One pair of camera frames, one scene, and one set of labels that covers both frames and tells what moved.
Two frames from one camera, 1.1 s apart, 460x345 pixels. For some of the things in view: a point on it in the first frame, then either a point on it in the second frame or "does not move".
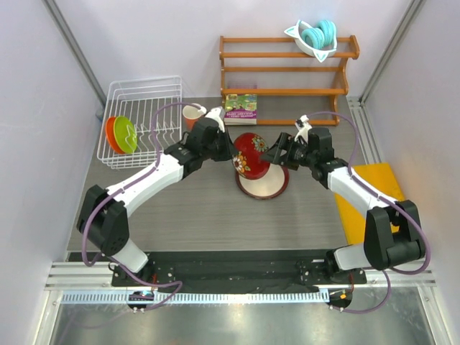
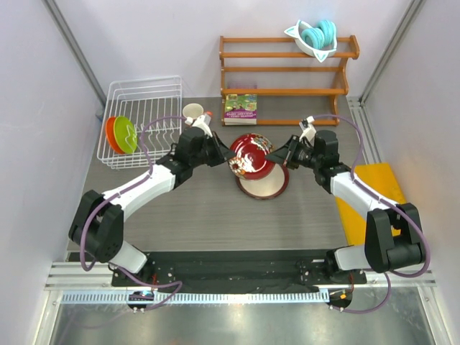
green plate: [126, 134] does not move
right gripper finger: [284, 141] → [293, 141]
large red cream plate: [272, 185] does not move
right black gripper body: [303, 156] does not move
